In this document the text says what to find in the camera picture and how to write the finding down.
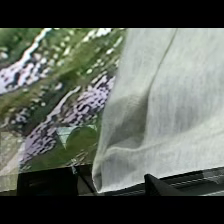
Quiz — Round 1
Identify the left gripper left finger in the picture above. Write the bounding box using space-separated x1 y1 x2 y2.
16 166 81 197

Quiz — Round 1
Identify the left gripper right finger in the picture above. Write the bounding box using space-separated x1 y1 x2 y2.
143 173 188 197

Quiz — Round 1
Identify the grey garment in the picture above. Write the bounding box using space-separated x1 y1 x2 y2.
91 28 224 195

